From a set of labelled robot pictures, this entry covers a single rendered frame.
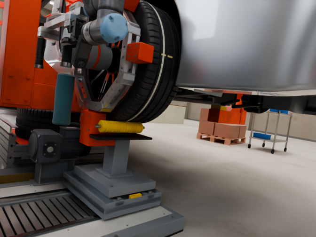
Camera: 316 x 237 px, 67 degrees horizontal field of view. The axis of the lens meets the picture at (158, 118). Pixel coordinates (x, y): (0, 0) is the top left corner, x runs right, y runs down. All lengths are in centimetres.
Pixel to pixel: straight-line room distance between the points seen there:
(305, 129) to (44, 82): 1016
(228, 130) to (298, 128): 617
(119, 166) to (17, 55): 86
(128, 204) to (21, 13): 120
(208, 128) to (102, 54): 426
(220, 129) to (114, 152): 401
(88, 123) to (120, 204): 42
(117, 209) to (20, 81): 92
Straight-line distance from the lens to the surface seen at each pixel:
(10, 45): 161
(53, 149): 149
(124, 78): 103
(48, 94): 165
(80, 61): 89
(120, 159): 136
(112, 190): 120
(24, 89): 161
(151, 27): 110
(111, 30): 71
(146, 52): 99
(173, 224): 131
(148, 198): 133
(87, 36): 81
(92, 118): 120
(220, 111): 296
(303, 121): 1096
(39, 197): 149
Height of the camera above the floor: 65
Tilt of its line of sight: 4 degrees down
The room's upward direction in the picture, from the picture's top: 8 degrees clockwise
